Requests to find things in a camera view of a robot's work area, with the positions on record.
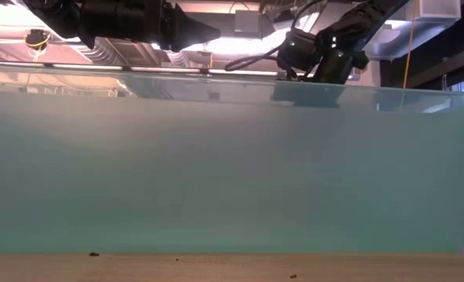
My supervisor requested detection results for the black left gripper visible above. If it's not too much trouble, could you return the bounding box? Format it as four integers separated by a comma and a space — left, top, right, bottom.
77, 0, 222, 52

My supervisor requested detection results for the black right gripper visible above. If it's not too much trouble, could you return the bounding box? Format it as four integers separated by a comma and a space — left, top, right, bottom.
271, 37, 371, 109

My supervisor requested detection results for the teal plastic bin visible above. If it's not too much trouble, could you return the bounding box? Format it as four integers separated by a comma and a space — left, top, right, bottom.
0, 63, 464, 255

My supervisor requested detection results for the ceiling light strip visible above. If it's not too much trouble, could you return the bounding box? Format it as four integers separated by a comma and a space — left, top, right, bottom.
0, 60, 361, 81

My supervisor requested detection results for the yellow black hanging reel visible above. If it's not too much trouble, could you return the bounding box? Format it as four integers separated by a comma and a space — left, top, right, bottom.
24, 29, 52, 52

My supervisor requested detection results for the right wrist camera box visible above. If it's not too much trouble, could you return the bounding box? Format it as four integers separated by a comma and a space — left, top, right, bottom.
275, 27, 324, 74

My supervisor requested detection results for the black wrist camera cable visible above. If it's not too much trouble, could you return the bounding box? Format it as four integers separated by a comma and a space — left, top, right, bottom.
223, 49, 295, 81

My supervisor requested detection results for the yellow hanging cable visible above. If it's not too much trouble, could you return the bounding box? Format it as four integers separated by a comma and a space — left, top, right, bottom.
402, 0, 418, 90

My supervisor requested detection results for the spiral silver duct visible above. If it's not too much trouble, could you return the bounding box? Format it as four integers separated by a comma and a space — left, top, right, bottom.
71, 37, 129, 67

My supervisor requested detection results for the large rectangular silver duct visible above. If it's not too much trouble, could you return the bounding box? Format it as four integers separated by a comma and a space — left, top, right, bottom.
363, 0, 462, 62

